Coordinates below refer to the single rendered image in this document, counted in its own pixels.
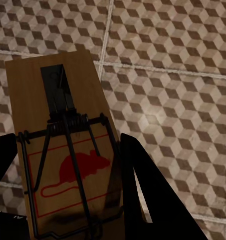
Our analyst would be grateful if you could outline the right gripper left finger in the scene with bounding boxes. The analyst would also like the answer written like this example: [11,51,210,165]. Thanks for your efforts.
[0,133,17,181]

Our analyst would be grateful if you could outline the mousetrap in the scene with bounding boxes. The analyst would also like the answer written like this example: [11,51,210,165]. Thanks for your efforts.
[5,49,147,240]

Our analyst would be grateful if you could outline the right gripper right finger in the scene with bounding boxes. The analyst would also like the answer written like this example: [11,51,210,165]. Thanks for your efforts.
[120,133,208,240]

